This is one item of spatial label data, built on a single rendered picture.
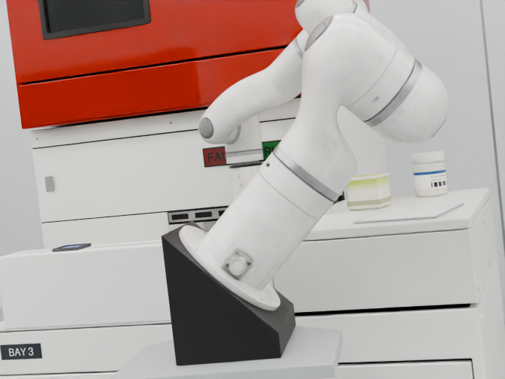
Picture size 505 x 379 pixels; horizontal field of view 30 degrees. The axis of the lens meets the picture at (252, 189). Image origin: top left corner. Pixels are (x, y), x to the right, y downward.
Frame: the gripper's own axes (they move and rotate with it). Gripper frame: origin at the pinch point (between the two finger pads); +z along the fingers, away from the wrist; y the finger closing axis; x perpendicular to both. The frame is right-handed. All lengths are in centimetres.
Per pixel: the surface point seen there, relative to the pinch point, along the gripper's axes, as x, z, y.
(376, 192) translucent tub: 19.2, -7.5, 29.7
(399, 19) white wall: 99, -61, -133
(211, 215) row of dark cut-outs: -4.7, -3.2, -22.6
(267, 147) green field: 9.3, -18.7, -13.4
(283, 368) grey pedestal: -18, 11, 85
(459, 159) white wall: 114, -5, -124
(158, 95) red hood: -14.3, -34.2, -22.4
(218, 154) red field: -1.7, -18.1, -20.1
